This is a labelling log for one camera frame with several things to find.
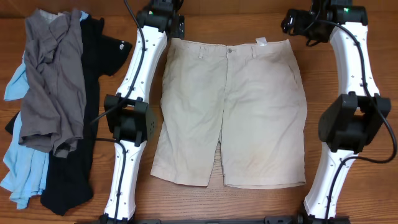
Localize beige khaki shorts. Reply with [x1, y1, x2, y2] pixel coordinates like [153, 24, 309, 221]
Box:
[151, 39, 307, 189]

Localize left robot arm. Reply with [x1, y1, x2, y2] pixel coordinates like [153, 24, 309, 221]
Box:
[98, 0, 185, 223]

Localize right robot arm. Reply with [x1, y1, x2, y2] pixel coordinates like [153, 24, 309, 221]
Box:
[264, 0, 397, 224]

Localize grey shirt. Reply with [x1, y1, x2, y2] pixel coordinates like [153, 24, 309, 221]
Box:
[19, 9, 86, 158]

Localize black t-shirt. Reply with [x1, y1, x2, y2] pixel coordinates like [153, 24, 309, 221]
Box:
[1, 13, 132, 215]

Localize light blue shirt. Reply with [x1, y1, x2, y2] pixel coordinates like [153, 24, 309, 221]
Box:
[1, 9, 86, 209]

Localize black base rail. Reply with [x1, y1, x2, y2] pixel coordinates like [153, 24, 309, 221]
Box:
[78, 215, 351, 224]

